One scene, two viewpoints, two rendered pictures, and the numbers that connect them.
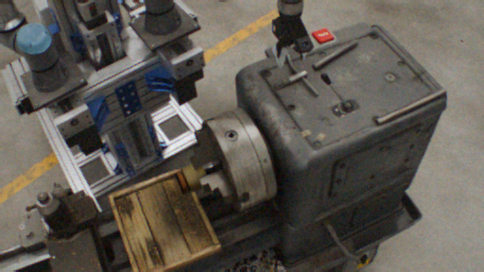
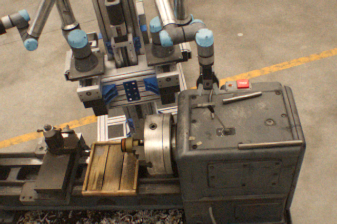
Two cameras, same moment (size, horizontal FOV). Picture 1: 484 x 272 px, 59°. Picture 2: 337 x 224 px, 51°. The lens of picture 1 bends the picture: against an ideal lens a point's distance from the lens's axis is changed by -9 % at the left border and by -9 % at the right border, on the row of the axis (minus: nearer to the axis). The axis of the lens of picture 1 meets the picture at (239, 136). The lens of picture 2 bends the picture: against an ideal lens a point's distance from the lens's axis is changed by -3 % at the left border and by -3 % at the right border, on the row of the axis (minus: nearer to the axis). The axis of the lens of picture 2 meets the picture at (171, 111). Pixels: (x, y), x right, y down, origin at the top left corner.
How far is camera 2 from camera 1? 0.71 m
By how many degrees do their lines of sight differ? 20
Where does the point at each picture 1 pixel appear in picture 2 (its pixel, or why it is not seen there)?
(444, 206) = not seen: outside the picture
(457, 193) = not seen: outside the picture
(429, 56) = not seen: outside the picture
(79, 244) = (60, 161)
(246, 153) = (156, 139)
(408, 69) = (286, 120)
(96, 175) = (116, 134)
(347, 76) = (240, 113)
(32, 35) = (76, 37)
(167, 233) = (112, 174)
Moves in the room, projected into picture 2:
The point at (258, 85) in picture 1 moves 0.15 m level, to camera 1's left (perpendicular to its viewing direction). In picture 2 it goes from (184, 102) to (157, 97)
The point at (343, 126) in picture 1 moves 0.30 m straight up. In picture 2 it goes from (217, 141) to (215, 93)
